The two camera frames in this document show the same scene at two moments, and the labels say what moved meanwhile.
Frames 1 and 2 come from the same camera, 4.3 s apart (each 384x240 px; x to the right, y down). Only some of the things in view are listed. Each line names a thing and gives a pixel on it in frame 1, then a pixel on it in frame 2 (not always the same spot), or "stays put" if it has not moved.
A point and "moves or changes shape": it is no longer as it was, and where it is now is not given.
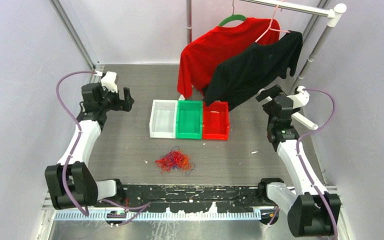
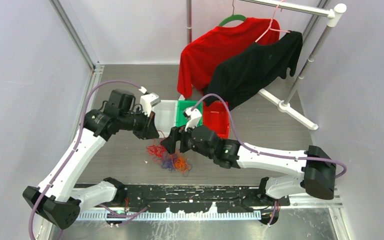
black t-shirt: (234, 80) stays put
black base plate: (149, 196) stays put
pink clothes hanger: (270, 27) stays put
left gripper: (122, 105) to (148, 130)
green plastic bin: (189, 120) stays put
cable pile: (175, 158) moves or changes shape
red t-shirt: (200, 57) stays put
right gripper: (275, 90) to (176, 134)
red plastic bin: (216, 121) stays put
